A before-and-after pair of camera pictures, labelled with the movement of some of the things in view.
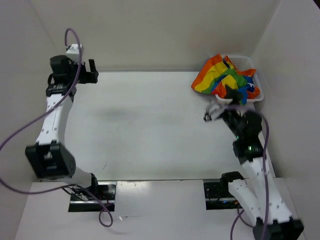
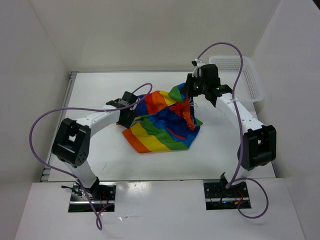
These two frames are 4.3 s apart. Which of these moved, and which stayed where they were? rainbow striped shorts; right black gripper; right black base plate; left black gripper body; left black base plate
Moved: right black gripper; left black gripper body; rainbow striped shorts
Stayed: left black base plate; right black base plate
